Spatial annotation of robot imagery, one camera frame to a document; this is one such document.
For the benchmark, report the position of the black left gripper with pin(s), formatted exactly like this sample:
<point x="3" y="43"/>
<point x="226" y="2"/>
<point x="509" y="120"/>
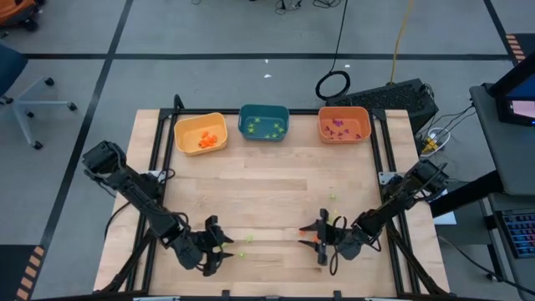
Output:
<point x="196" y="248"/>

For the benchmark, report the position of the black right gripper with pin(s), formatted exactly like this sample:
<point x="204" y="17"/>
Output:
<point x="338" y="242"/>

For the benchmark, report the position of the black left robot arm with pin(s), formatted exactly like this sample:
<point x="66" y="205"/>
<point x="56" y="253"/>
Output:
<point x="142" y="196"/>

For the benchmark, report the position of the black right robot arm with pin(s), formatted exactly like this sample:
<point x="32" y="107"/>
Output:
<point x="388" y="209"/>

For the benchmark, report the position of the orange plastic bin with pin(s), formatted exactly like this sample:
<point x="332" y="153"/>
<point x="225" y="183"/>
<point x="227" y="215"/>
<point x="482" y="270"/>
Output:
<point x="353" y="119"/>

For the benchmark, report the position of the yellow plastic bin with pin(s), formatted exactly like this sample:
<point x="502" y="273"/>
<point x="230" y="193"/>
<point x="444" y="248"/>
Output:
<point x="192" y="125"/>

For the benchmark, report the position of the teal plastic bin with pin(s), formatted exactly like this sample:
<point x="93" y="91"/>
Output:
<point x="265" y="115"/>

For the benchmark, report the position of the white paper sheet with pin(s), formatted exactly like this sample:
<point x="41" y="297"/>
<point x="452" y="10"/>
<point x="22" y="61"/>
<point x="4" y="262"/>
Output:
<point x="447" y="218"/>

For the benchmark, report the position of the white power strip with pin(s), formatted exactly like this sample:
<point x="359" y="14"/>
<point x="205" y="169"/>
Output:
<point x="430" y="145"/>

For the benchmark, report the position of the black desk leg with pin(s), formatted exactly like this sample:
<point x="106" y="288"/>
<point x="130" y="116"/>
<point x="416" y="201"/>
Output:
<point x="460" y="197"/>

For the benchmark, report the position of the black computer case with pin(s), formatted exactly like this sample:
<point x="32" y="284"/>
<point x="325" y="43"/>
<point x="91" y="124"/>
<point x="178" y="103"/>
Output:
<point x="384" y="100"/>

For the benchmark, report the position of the backlit rainbow keyboard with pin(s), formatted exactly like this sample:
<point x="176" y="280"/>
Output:
<point x="522" y="234"/>

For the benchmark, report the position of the grey side desk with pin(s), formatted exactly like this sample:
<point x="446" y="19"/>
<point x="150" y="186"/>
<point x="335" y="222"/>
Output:
<point x="507" y="154"/>

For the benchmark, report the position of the black monitor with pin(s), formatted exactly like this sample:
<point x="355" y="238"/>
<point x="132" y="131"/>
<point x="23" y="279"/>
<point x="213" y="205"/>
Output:
<point x="514" y="98"/>

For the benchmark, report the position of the blue office chair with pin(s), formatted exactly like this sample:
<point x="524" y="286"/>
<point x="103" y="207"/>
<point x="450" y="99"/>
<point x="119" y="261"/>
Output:
<point x="10" y="67"/>

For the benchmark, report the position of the orange office chair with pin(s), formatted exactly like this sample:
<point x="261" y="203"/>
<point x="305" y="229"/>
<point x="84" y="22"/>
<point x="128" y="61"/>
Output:
<point x="14" y="10"/>

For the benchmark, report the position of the black aluminium table frame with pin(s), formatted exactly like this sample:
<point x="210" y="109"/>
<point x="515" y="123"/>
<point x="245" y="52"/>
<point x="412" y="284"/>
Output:
<point x="303" y="111"/>

